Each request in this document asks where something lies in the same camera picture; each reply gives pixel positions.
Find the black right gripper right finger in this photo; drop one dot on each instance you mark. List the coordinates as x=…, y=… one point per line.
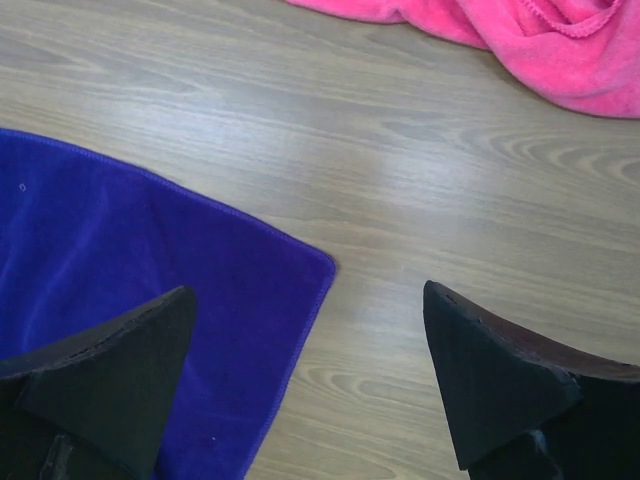
x=520, y=405

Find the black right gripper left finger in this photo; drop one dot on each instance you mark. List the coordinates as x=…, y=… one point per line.
x=95, y=405

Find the purple towel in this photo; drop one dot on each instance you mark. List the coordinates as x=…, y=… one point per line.
x=85, y=238

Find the hot pink towel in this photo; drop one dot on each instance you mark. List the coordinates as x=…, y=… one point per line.
x=580, y=55

